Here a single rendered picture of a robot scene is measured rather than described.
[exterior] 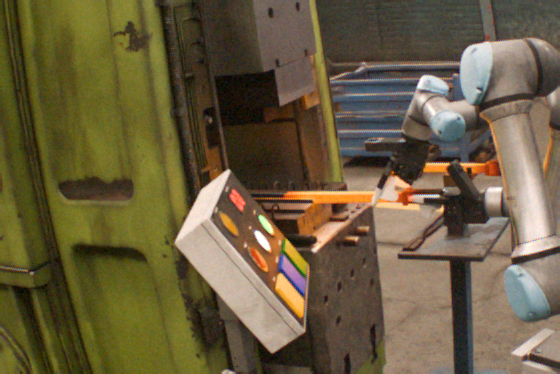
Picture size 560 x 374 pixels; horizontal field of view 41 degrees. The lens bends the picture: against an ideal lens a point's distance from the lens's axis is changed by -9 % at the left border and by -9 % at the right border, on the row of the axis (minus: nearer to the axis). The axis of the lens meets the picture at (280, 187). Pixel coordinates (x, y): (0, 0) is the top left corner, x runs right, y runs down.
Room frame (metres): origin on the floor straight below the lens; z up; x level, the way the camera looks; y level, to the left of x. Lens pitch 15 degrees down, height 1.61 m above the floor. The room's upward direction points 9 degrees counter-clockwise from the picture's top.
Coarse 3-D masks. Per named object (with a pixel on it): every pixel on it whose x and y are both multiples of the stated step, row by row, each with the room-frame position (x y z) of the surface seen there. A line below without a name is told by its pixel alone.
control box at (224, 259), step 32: (224, 192) 1.55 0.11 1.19; (192, 224) 1.40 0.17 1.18; (224, 224) 1.40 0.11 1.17; (256, 224) 1.57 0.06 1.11; (192, 256) 1.36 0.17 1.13; (224, 256) 1.36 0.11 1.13; (224, 288) 1.36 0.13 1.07; (256, 288) 1.35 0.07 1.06; (256, 320) 1.36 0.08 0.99; (288, 320) 1.35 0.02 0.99
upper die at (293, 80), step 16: (288, 64) 2.04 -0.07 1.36; (304, 64) 2.11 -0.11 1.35; (224, 80) 2.05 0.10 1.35; (240, 80) 2.02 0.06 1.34; (256, 80) 2.00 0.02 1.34; (272, 80) 1.98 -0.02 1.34; (288, 80) 2.02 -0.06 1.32; (304, 80) 2.10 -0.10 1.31; (224, 96) 2.05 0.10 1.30; (240, 96) 2.03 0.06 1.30; (256, 96) 2.00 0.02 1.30; (272, 96) 1.98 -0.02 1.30; (288, 96) 2.01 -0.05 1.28
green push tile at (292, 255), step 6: (282, 246) 1.61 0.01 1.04; (288, 246) 1.63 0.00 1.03; (282, 252) 1.58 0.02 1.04; (288, 252) 1.59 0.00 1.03; (294, 252) 1.63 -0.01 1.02; (288, 258) 1.58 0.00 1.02; (294, 258) 1.60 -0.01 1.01; (300, 258) 1.64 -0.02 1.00; (294, 264) 1.58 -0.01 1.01; (300, 264) 1.60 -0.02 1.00; (306, 264) 1.64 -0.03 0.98; (300, 270) 1.58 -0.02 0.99; (306, 270) 1.61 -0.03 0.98
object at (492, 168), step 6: (486, 162) 2.30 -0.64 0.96; (492, 162) 2.28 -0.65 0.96; (498, 162) 2.27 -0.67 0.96; (426, 168) 2.40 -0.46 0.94; (432, 168) 2.39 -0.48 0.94; (438, 168) 2.37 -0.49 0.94; (444, 168) 2.36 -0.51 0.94; (474, 168) 2.31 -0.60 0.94; (480, 168) 2.30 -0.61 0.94; (486, 168) 2.28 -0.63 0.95; (492, 168) 2.28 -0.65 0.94; (498, 168) 2.27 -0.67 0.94; (486, 174) 2.28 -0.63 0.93; (492, 174) 2.28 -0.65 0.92; (498, 174) 2.27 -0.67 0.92
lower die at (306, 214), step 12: (252, 192) 2.24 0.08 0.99; (264, 192) 2.22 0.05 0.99; (276, 192) 2.20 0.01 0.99; (264, 204) 2.11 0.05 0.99; (288, 204) 2.08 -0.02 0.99; (300, 204) 2.06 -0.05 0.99; (312, 204) 2.05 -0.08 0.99; (324, 204) 2.11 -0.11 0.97; (276, 216) 2.02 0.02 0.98; (288, 216) 2.00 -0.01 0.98; (300, 216) 1.99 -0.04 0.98; (312, 216) 2.04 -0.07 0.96; (324, 216) 2.10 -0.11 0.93; (288, 228) 1.98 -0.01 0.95; (300, 228) 1.98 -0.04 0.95; (312, 228) 2.03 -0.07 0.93
